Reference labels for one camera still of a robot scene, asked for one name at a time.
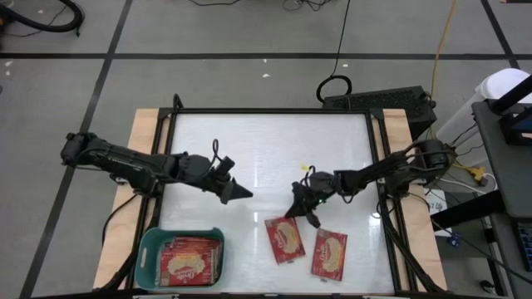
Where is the dark grey desk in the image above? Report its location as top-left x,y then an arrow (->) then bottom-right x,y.
471,99 -> 532,299

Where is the teal plastic basket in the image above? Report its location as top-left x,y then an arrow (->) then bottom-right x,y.
134,226 -> 227,291

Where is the white paper sheet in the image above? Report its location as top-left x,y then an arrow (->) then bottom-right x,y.
423,189 -> 449,217

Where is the black perforated computer case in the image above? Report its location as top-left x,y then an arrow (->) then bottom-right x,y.
323,86 -> 437,140

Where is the black desk leg beam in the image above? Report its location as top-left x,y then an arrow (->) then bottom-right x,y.
430,189 -> 506,233

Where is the black floor cable bundle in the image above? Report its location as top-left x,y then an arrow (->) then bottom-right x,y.
282,0 -> 333,12

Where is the black vacuum hose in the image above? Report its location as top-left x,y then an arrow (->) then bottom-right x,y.
0,0 -> 86,35

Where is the black keyboard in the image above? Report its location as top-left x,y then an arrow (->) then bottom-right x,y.
517,222 -> 532,273

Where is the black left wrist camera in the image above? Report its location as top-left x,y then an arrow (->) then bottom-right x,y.
214,155 -> 236,176

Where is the yellow extension cord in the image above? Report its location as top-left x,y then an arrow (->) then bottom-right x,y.
429,0 -> 487,184

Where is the light plywood base board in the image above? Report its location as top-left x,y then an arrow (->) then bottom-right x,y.
93,108 -> 448,292

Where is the black metal table frame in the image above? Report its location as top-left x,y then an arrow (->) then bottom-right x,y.
99,93 -> 446,299

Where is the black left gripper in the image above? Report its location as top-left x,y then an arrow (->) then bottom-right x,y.
180,154 -> 254,205

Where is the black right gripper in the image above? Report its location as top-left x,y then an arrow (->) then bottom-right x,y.
284,170 -> 340,229

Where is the white plastic bin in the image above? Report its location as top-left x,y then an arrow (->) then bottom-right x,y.
436,68 -> 532,167

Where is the black coiled power cable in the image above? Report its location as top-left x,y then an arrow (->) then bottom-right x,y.
315,0 -> 354,105

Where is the white power cable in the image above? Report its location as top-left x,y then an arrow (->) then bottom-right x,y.
436,174 -> 498,196

